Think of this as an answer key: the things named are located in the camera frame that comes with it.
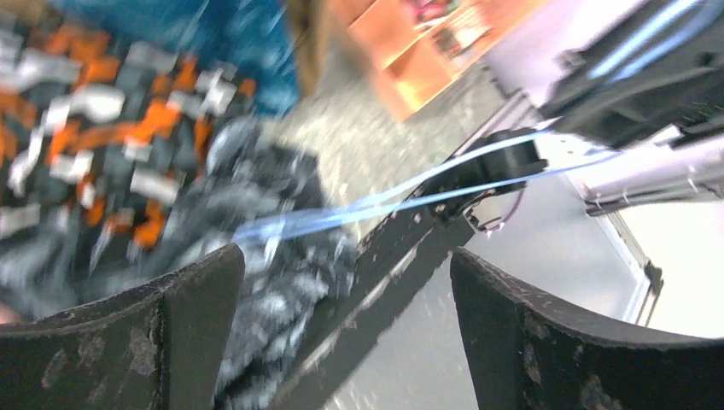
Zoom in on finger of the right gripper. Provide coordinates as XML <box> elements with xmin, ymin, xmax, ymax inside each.
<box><xmin>540</xmin><ymin>1</ymin><xmax>723</xmax><ymax>149</ymax></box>

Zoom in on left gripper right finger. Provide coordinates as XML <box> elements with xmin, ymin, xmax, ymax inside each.
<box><xmin>450</xmin><ymin>249</ymin><xmax>723</xmax><ymax>409</ymax></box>

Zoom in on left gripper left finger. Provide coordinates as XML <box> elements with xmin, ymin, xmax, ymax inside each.
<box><xmin>1</xmin><ymin>244</ymin><xmax>244</xmax><ymax>409</ymax></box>

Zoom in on dark leaf print shorts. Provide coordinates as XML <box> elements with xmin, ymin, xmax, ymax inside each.
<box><xmin>1</xmin><ymin>117</ymin><xmax>356</xmax><ymax>409</ymax></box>

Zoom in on light blue wire hanger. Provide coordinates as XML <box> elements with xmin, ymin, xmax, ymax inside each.
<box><xmin>234</xmin><ymin>0</ymin><xmax>708</xmax><ymax>242</ymax></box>

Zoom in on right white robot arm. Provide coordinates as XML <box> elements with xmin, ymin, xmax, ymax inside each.
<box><xmin>421</xmin><ymin>1</ymin><xmax>723</xmax><ymax>218</ymax></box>

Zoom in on orange camouflage shorts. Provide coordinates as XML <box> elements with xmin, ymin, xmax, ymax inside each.
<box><xmin>1</xmin><ymin>16</ymin><xmax>256</xmax><ymax>248</ymax></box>

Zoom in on blue leaf print shorts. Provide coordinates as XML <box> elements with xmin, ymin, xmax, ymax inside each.
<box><xmin>52</xmin><ymin>0</ymin><xmax>301</xmax><ymax>115</ymax></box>

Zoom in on brown hanging shorts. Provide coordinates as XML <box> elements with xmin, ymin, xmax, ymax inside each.
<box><xmin>283</xmin><ymin>0</ymin><xmax>331</xmax><ymax>98</ymax></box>

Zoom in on peach plastic file organizer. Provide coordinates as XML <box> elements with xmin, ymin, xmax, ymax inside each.
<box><xmin>330</xmin><ymin>1</ymin><xmax>545</xmax><ymax>121</ymax></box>

